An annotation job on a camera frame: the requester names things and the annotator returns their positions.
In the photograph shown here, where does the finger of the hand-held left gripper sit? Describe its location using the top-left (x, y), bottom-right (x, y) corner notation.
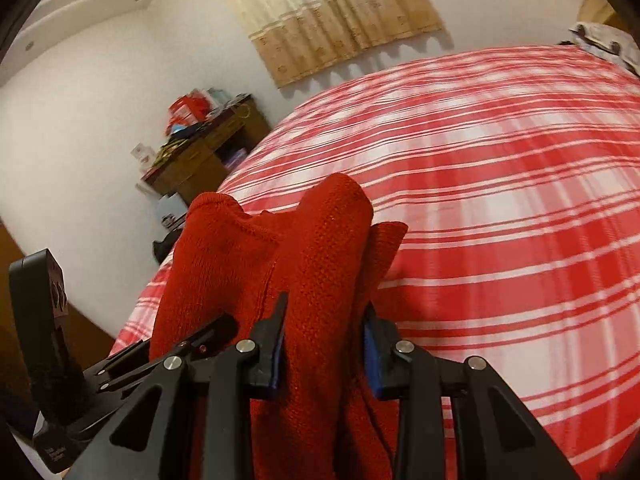
top-left (94, 313), bottom-right (238, 392)

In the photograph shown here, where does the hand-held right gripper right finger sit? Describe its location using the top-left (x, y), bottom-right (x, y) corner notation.
top-left (361, 304), bottom-right (582, 480)

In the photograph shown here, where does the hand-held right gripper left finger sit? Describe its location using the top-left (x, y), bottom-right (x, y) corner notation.
top-left (64, 291), bottom-right (290, 480)

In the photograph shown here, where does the red knit sweater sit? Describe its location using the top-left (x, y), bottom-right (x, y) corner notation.
top-left (149, 172), bottom-right (408, 480)

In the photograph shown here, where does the black bag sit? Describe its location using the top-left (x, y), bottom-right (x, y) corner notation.
top-left (152, 230), bottom-right (182, 265)

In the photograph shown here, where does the white paper bag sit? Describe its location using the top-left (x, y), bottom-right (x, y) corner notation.
top-left (156, 194), bottom-right (188, 228)

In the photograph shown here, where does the brown wooden desk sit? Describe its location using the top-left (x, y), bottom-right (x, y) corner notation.
top-left (141, 97), bottom-right (273, 207)

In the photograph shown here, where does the green and yellow clutter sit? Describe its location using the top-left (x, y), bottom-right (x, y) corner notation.
top-left (152, 141), bottom-right (193, 167)

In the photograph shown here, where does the red plaid bed sheet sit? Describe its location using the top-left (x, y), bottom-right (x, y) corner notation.
top-left (107, 45), bottom-right (640, 480)

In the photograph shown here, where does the red gift box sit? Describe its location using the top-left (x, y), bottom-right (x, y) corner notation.
top-left (167, 91), bottom-right (211, 126)

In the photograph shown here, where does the beige patterned curtain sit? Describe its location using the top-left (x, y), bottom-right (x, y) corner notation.
top-left (200, 0), bottom-right (446, 90)

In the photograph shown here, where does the patterned pillow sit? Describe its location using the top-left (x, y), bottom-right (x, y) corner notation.
top-left (570, 21), bottom-right (640, 74)

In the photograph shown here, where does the cream headboard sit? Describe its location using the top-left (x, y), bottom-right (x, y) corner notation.
top-left (577, 0), bottom-right (626, 28)

